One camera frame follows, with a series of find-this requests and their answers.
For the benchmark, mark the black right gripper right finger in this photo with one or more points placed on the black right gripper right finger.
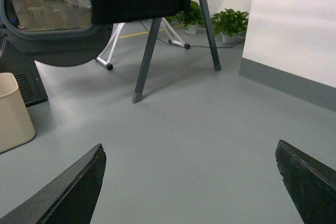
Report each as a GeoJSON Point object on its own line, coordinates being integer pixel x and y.
{"type": "Point", "coordinates": [309, 182]}

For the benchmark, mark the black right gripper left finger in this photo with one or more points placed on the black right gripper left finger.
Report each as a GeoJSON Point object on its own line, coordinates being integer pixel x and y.
{"type": "Point", "coordinates": [69, 198]}

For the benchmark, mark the beige plastic laundry hamper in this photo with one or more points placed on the beige plastic laundry hamper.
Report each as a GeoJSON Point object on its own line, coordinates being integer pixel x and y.
{"type": "Point", "coordinates": [16, 125]}

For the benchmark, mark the potted green plant right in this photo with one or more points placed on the potted green plant right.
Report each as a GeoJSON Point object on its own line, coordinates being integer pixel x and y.
{"type": "Point", "coordinates": [231, 24]}

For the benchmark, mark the potted green plant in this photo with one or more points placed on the potted green plant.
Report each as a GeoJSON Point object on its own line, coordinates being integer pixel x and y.
{"type": "Point", "coordinates": [192, 20]}
{"type": "Point", "coordinates": [231, 24]}

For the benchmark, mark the round washing machine door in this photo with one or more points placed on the round washing machine door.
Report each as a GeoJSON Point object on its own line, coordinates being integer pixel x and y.
{"type": "Point", "coordinates": [54, 32]}

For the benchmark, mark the white folding stand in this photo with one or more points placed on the white folding stand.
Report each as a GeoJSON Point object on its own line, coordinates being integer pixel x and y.
{"type": "Point", "coordinates": [105, 57]}

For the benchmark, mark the potted green plant left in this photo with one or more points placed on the potted green plant left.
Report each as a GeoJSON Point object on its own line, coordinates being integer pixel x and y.
{"type": "Point", "coordinates": [192, 20]}

